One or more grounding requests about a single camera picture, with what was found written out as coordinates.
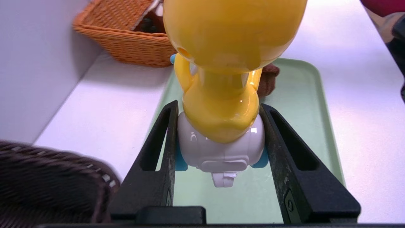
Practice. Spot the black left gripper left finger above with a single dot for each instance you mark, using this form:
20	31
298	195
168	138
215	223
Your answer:
148	190

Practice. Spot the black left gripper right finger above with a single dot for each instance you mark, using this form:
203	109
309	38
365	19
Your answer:
310	193

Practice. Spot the yellow duck scooter toy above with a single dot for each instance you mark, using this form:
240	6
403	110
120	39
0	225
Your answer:
227	47

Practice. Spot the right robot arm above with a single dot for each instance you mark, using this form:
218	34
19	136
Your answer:
386	6

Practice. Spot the dark brown wicker basket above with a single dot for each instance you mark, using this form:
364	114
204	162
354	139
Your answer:
47	183

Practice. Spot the orange wicker basket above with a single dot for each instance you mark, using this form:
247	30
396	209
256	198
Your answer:
126	47

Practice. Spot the light green plastic tray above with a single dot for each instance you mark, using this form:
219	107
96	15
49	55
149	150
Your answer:
303	104

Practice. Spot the brown rolled towel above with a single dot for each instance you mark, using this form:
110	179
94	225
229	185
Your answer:
269	82

